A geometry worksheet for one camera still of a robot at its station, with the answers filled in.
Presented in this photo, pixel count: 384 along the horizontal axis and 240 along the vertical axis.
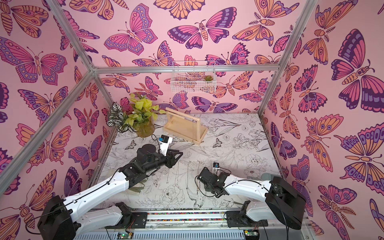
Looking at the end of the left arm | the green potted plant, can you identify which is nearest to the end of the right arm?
the end of the left arm

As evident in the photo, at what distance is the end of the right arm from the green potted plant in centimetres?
48

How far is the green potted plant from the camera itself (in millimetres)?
879

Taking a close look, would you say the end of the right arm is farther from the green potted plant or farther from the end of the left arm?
the green potted plant

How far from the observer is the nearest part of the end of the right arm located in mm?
595
